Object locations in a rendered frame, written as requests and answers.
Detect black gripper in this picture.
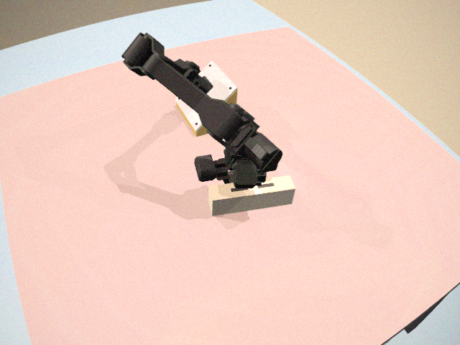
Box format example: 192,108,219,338
194,148,248,184

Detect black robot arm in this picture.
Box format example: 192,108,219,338
121,32,282,189

